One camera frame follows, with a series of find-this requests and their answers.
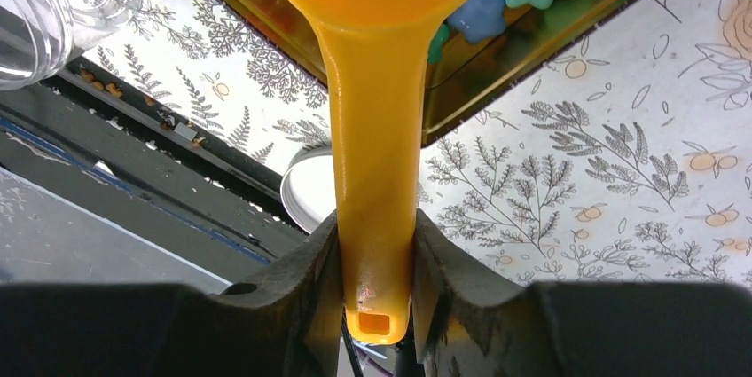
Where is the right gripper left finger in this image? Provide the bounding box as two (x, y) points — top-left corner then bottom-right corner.
(1, 216), (343, 376)

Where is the tin of star candies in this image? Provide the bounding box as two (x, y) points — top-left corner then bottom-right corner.
(221, 0), (636, 146)

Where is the orange plastic scoop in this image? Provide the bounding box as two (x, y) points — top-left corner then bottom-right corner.
(288, 0), (466, 344)

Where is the white jar lid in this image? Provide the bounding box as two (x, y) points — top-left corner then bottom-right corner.
(279, 145), (336, 233)

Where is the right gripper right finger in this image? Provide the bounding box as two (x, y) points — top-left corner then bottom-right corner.
(411, 212), (751, 376)

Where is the floral table mat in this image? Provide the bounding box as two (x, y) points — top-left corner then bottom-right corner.
(86, 0), (751, 286)

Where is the clear plastic jar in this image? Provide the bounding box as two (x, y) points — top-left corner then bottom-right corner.
(1, 0), (142, 90)

